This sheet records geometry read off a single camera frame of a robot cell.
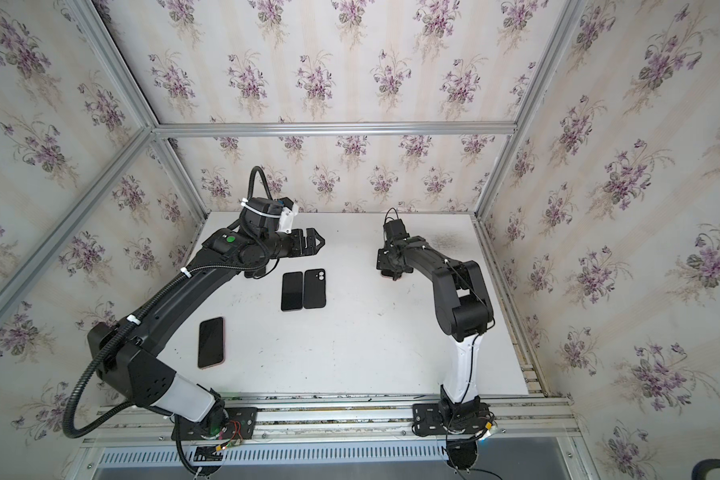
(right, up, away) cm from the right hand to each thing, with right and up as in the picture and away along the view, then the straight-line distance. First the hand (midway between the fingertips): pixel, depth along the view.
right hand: (389, 264), depth 100 cm
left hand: (-23, +9, -23) cm, 33 cm away
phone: (-33, -9, -3) cm, 34 cm away
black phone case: (-25, -8, -1) cm, 26 cm away
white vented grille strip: (+7, -43, -30) cm, 53 cm away
